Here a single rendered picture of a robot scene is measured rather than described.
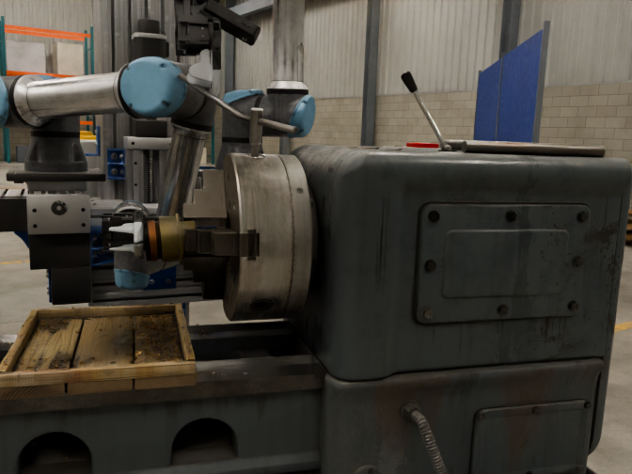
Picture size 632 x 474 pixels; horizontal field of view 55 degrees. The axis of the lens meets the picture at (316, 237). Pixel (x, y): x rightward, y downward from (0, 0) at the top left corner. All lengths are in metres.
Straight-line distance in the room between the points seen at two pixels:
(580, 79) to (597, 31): 0.89
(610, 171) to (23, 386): 1.05
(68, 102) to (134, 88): 0.20
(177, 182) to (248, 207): 0.45
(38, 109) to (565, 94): 12.19
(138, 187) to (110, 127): 0.20
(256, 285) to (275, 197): 0.15
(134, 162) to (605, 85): 11.47
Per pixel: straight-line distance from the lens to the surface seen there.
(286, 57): 1.70
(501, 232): 1.12
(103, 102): 1.39
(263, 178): 1.06
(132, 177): 1.79
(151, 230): 1.12
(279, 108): 1.69
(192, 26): 1.24
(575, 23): 13.41
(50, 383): 1.04
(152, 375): 1.03
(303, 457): 1.17
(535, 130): 6.00
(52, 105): 1.48
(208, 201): 1.17
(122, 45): 1.87
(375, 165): 0.99
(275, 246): 1.02
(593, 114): 12.80
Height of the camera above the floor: 1.28
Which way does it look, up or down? 9 degrees down
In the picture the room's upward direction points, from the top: 2 degrees clockwise
